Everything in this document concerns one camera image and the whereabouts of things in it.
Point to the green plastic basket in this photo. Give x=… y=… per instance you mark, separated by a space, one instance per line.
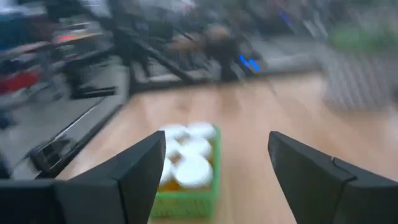
x=186 y=202

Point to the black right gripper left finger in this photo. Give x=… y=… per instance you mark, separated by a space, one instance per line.
x=118 y=193

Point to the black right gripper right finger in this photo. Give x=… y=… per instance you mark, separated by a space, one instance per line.
x=326 y=193

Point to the orange pill bottle white cap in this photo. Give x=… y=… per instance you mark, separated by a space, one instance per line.
x=174 y=130
x=172 y=147
x=201 y=129
x=167 y=174
x=193 y=171
x=197 y=147

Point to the potted green succulent plant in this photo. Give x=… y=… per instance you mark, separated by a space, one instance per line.
x=357 y=81

